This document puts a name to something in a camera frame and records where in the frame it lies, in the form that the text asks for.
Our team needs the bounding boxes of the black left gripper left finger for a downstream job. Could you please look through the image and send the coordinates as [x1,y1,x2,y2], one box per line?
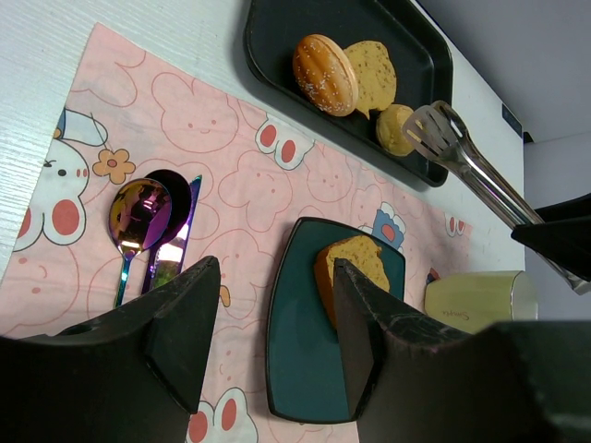
[1,256,221,442]

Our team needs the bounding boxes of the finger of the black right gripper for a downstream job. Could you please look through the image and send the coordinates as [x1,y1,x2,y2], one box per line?
[511,194,591,281]

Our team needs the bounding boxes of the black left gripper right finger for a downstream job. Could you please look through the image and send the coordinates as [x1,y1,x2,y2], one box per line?
[333,259,590,442]

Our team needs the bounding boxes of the heart bread slice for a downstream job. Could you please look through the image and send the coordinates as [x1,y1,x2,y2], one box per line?
[314,235,391,328]

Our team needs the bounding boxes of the metal tongs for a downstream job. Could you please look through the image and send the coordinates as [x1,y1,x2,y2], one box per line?
[403,101,590,294]

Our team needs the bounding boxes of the small round bread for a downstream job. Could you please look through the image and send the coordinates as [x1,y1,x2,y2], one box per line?
[376,103,414,157]

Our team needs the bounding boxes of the lower bread slice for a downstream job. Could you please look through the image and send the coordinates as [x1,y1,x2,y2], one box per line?
[344,41,397,119]

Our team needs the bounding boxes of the teal square plate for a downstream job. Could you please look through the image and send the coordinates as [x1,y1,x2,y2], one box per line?
[265,216,407,425]

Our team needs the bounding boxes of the pale green mug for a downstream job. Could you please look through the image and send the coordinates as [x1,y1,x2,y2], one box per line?
[424,270,538,334]

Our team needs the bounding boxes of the iridescent knife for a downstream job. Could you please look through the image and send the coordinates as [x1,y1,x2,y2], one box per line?
[147,174,203,287]

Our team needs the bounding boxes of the iridescent spoon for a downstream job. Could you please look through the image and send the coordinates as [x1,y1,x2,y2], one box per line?
[140,168,193,294]
[108,178,172,307]

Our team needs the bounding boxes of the black baking tray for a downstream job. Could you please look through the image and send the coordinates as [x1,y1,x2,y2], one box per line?
[244,1,453,187]

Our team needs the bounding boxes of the pink bunny placemat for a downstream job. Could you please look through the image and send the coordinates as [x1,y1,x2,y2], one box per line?
[1,25,471,442]

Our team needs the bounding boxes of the sesame bun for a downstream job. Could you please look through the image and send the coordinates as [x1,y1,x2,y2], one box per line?
[292,34,358,117]

